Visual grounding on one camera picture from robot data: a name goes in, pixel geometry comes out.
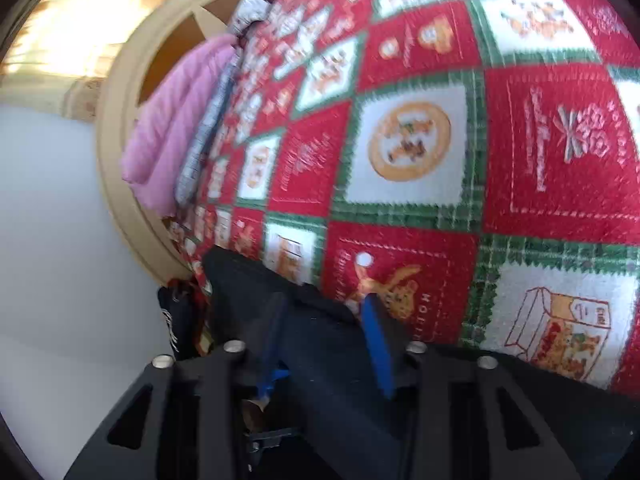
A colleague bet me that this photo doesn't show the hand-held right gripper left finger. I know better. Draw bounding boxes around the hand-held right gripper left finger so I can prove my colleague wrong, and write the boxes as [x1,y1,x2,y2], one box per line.
[62,292,291,480]

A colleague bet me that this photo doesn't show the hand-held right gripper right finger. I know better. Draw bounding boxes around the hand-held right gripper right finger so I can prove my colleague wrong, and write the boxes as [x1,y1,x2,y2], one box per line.
[361,296,582,480]

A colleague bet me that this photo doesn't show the black pants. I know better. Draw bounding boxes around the black pants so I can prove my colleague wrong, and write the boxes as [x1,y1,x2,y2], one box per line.
[202,246,636,480]

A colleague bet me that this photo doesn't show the dark printed cloth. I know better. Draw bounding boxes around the dark printed cloth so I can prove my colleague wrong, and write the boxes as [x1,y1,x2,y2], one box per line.
[157,280,213,361]

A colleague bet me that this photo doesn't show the grey patterned pillow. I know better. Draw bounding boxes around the grey patterned pillow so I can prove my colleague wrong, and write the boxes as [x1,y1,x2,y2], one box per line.
[174,47,241,207]

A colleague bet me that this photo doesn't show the red printed blanket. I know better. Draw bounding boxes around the red printed blanket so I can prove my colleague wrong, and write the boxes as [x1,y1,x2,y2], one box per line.
[167,0,640,403]

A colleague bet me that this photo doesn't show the pink folded quilt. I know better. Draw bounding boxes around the pink folded quilt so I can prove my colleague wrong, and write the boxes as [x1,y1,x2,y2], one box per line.
[120,34,238,216]

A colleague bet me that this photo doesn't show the beige wooden headboard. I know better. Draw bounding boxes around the beige wooden headboard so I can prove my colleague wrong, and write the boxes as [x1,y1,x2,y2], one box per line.
[95,0,273,283]

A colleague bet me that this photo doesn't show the golden curtain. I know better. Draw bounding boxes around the golden curtain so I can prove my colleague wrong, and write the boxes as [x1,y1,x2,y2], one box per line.
[0,0,161,123]

